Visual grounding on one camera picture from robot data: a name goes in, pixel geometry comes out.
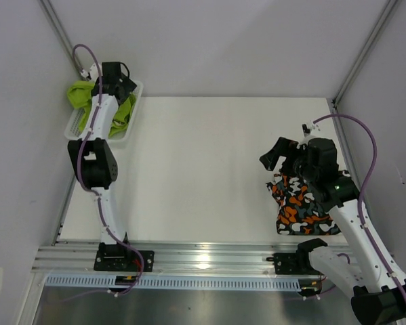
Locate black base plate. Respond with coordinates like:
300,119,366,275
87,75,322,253
266,253,320,276
94,251,155,272

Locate right aluminium frame post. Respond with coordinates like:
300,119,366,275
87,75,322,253
331,0,402,110

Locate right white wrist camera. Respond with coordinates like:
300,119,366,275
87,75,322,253
300,122,322,145

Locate aluminium mounting rail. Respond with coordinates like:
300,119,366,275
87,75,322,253
31,242,298,278

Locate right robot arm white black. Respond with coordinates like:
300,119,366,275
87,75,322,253
260,136,406,324

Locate orange camouflage shorts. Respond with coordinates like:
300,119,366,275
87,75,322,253
266,173,341,236

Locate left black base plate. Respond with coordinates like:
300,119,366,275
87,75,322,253
94,251,155,272

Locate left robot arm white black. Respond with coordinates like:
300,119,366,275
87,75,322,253
67,62,136,245

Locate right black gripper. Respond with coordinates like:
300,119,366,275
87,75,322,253
260,137,319,183

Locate slotted cable duct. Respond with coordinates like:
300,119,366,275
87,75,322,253
45,274,301,292

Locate aluminium frame post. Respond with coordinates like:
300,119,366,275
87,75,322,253
331,0,402,110
37,0,83,80

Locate left aluminium frame post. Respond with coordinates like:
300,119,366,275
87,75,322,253
37,0,83,80

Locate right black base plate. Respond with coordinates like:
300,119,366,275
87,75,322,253
266,253,320,276

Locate white plastic basket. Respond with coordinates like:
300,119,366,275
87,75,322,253
64,79,145,147

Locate green shorts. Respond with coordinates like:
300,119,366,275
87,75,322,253
66,80,138,139

